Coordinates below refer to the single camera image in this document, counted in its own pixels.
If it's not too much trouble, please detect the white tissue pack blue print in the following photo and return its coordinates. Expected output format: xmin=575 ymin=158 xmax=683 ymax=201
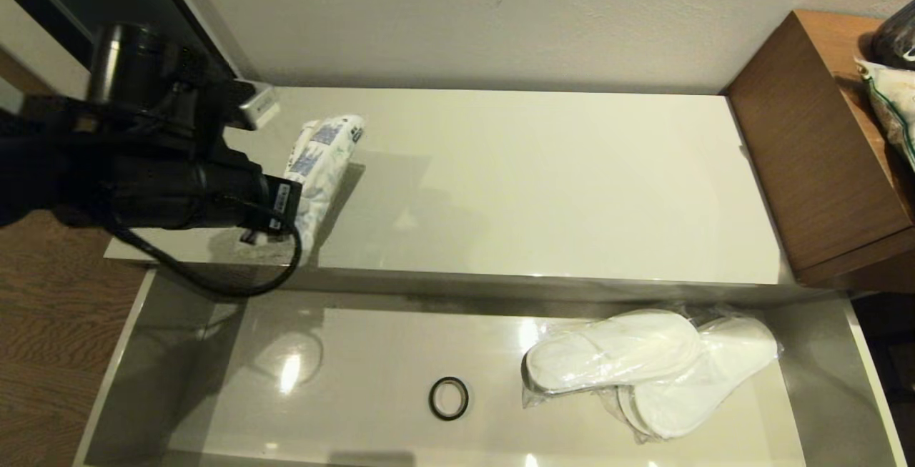
xmin=283 ymin=114 xmax=366 ymax=257

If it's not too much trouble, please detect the glossy white drawer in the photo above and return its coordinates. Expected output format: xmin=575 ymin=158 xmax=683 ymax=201
xmin=71 ymin=267 xmax=909 ymax=467

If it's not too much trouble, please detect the white disposable slipper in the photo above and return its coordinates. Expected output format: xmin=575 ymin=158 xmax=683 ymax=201
xmin=525 ymin=310 xmax=703 ymax=395
xmin=633 ymin=318 xmax=778 ymax=439
xmin=522 ymin=353 xmax=573 ymax=398
xmin=617 ymin=385 xmax=655 ymax=441

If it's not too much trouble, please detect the brown wooden baseboard strip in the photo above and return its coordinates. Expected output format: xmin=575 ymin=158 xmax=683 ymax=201
xmin=0 ymin=45 xmax=54 ymax=96

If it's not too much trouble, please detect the glossy white cabinet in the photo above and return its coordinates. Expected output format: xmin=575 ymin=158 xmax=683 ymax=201
xmin=106 ymin=86 xmax=808 ymax=307

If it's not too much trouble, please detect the brown wooden side table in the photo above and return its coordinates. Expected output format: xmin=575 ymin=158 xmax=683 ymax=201
xmin=722 ymin=11 xmax=915 ymax=295

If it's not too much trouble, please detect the white bag green edge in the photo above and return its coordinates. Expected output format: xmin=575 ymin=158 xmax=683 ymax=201
xmin=854 ymin=58 xmax=915 ymax=174

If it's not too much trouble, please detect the dark plastic bag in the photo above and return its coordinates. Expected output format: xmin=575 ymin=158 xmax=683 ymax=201
xmin=871 ymin=1 xmax=915 ymax=71

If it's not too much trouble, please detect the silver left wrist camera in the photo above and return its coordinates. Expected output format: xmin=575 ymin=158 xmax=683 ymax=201
xmin=238 ymin=81 xmax=280 ymax=131

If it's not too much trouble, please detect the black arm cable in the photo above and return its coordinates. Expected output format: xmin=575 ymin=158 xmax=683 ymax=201
xmin=107 ymin=220 xmax=304 ymax=298

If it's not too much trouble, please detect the white door frame strip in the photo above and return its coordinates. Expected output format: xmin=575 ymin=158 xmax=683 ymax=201
xmin=150 ymin=0 xmax=262 ymax=87

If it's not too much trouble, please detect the black ring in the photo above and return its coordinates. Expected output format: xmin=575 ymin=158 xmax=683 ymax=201
xmin=429 ymin=376 xmax=470 ymax=421

